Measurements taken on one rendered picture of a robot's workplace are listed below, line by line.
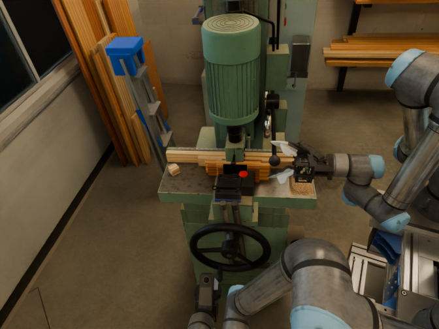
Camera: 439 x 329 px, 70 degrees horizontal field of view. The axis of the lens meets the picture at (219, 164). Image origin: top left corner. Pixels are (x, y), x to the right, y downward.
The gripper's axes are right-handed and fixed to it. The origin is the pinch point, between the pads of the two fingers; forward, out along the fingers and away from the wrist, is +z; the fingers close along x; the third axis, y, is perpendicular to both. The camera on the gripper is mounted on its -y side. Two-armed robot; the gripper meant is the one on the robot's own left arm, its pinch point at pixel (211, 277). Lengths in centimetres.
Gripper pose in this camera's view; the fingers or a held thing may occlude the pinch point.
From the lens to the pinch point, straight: 121.7
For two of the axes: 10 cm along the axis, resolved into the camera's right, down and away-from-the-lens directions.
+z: 1.2, -2.2, 9.7
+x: 9.9, 0.3, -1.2
